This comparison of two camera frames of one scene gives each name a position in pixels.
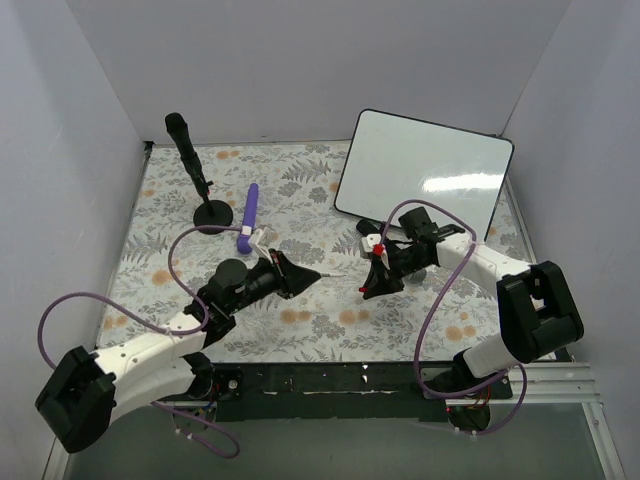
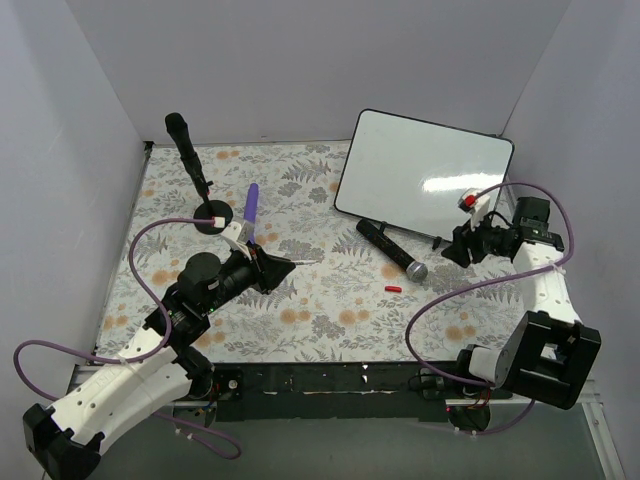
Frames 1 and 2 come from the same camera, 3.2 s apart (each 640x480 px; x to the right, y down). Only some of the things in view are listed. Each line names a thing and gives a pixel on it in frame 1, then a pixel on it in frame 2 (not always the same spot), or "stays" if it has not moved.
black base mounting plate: (340, 391) stays
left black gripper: (282, 277) -> (261, 270)
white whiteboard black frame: (393, 159) stays
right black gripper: (391, 265) -> (470, 245)
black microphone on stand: (177, 128) stays
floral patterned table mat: (282, 197) stays
